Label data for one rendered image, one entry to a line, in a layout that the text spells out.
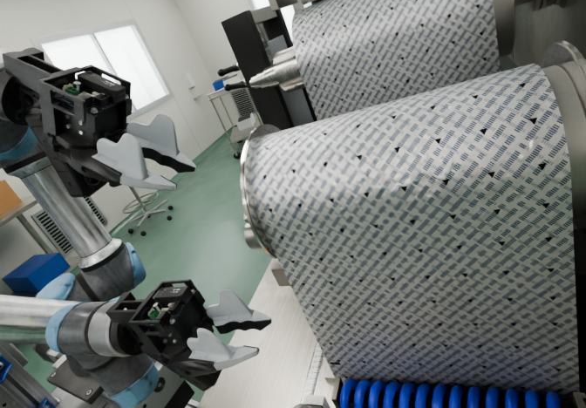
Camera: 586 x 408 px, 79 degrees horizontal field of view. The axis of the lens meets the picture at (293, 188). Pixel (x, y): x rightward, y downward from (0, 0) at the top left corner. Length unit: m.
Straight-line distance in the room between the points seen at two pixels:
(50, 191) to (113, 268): 0.24
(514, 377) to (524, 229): 0.17
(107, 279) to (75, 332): 0.44
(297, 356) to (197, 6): 6.37
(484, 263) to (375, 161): 0.12
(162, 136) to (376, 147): 0.26
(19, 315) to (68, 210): 0.32
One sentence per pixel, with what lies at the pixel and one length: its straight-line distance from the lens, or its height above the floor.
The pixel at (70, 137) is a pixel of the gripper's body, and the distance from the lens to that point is 0.46.
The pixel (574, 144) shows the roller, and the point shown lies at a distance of 0.29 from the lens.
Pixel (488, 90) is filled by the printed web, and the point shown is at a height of 1.31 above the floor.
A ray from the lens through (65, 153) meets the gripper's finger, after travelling 0.45.
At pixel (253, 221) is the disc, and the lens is 0.32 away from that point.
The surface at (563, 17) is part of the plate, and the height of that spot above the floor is 1.28.
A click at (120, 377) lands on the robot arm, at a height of 1.03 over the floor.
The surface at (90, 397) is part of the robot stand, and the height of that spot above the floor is 0.82.
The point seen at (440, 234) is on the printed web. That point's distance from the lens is 0.30.
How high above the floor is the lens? 1.40
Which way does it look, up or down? 24 degrees down
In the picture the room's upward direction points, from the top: 23 degrees counter-clockwise
